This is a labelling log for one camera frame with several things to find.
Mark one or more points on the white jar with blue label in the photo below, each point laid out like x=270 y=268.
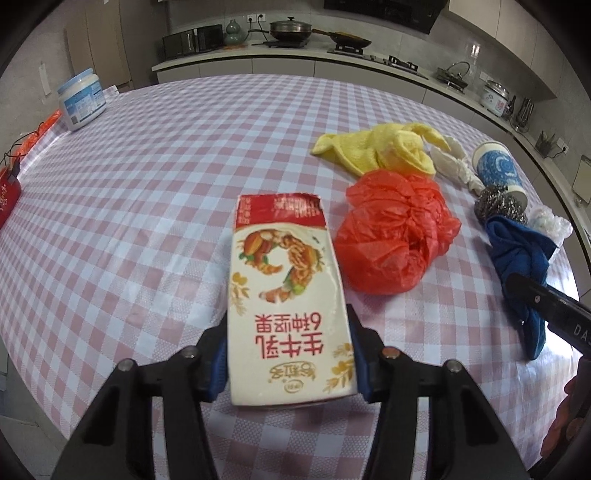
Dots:
x=83 y=101

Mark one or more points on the beige base cabinets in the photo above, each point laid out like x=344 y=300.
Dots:
x=286 y=69

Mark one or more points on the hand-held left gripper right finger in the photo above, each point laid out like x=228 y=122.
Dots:
x=367 y=369

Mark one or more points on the steel wool scrubber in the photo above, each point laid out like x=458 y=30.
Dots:
x=498 y=203

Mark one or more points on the black range hood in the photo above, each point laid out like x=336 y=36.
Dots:
x=383 y=14

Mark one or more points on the green ceramic vase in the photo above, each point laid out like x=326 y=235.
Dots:
x=234 y=34

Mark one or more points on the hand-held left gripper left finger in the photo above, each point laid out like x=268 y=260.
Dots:
x=214 y=364

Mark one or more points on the wok with lid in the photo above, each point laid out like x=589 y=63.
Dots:
x=291 y=30

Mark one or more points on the red white carton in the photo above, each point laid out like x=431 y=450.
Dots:
x=286 y=300

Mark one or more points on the person's right hand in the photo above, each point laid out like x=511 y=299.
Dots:
x=563 y=415

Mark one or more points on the dark knife holder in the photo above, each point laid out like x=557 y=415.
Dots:
x=545 y=145

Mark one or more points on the pink checked tablecloth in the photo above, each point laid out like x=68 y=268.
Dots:
x=161 y=207

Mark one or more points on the blue white patterned paper cup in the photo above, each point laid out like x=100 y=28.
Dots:
x=496 y=168

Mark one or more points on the orange plastic packet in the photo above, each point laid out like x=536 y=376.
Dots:
x=39 y=134

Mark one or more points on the yellow cloth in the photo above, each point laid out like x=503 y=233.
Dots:
x=392 y=145

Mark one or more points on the white cutting board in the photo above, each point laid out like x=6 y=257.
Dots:
x=582 y=180

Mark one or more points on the dark bottle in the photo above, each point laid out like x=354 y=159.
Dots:
x=511 y=108

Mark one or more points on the clear plastic bag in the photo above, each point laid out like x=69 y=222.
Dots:
x=549 y=224

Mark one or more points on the white wall socket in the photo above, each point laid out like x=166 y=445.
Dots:
x=256 y=17

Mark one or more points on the blue cloth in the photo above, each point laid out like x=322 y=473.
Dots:
x=517 y=254

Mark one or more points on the white rice cooker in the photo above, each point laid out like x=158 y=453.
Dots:
x=494 y=99

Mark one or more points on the metal utensil holder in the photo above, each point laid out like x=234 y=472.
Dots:
x=522 y=115

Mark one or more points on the frying pan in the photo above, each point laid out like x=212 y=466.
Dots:
x=351 y=40

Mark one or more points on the gas stove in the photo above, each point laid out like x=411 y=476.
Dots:
x=383 y=60

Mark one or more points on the black microwave oven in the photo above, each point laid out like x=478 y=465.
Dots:
x=191 y=41

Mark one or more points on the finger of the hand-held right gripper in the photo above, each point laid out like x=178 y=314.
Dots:
x=531 y=293

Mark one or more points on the induction cooker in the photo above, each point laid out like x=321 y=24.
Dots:
x=286 y=43

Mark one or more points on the red plastic bag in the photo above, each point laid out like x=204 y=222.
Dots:
x=392 y=230

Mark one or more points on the beige tall cabinet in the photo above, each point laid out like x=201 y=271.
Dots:
x=101 y=41

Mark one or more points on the beige upper cabinets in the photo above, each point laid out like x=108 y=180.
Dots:
x=508 y=27

